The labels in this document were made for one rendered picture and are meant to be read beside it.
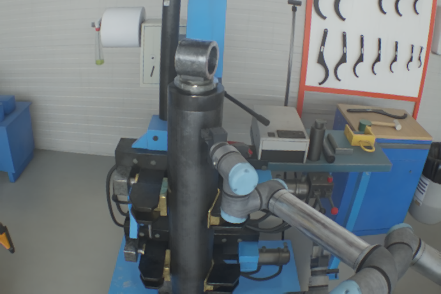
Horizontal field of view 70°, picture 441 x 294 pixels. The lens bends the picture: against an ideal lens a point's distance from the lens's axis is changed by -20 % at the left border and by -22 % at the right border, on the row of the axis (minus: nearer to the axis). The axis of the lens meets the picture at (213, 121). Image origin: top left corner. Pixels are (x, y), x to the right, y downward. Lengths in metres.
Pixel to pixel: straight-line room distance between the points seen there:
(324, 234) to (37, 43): 3.36
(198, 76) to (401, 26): 2.78
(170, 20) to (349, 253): 1.25
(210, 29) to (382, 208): 2.02
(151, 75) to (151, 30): 0.28
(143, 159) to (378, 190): 1.84
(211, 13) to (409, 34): 2.55
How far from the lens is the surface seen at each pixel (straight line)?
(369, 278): 0.94
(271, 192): 1.28
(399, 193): 3.10
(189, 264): 1.87
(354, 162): 1.97
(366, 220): 3.13
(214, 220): 1.61
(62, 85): 3.89
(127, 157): 1.85
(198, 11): 1.81
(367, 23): 3.68
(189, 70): 1.41
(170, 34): 1.77
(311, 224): 1.15
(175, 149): 1.51
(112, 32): 2.30
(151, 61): 2.32
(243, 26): 3.45
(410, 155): 2.94
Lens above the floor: 1.96
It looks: 24 degrees down
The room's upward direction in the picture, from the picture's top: 3 degrees clockwise
